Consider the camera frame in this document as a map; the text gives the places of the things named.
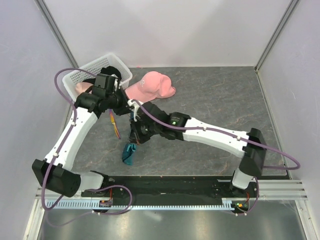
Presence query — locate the black mounting base plate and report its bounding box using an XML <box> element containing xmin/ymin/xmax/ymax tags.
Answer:
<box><xmin>81</xmin><ymin>175</ymin><xmax>258</xmax><ymax>199</ymax></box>

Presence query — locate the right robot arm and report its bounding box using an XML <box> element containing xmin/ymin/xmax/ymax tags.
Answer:
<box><xmin>127</xmin><ymin>99</ymin><xmax>267</xmax><ymax>197</ymax></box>

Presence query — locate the black cloth in basket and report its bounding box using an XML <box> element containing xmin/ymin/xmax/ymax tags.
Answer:
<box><xmin>100</xmin><ymin>66</ymin><xmax>122</xmax><ymax>80</ymax></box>

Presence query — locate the teal satin napkin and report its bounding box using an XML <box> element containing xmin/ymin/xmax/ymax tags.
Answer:
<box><xmin>121</xmin><ymin>143</ymin><xmax>137</xmax><ymax>166</ymax></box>

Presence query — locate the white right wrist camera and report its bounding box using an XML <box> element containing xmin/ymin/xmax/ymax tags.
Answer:
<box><xmin>127</xmin><ymin>99</ymin><xmax>143</xmax><ymax>122</ymax></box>

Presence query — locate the light blue cable duct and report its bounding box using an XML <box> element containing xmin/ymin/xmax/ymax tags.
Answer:
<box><xmin>54</xmin><ymin>198</ymin><xmax>235</xmax><ymax>211</ymax></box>

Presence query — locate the aluminium frame rail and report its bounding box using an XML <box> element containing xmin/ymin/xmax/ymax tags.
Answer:
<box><xmin>258</xmin><ymin>179</ymin><xmax>308</xmax><ymax>201</ymax></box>

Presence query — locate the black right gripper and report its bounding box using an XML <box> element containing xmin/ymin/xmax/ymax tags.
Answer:
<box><xmin>128</xmin><ymin>117</ymin><xmax>161</xmax><ymax>146</ymax></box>

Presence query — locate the pink baseball cap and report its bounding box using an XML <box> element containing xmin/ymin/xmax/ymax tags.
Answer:
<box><xmin>125</xmin><ymin>71</ymin><xmax>176</xmax><ymax>103</ymax></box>

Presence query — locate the pink cloth in basket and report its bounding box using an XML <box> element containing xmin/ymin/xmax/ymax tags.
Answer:
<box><xmin>75</xmin><ymin>82</ymin><xmax>93</xmax><ymax>96</ymax></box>

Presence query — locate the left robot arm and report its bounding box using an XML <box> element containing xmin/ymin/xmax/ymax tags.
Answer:
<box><xmin>31</xmin><ymin>74</ymin><xmax>110</xmax><ymax>198</ymax></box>

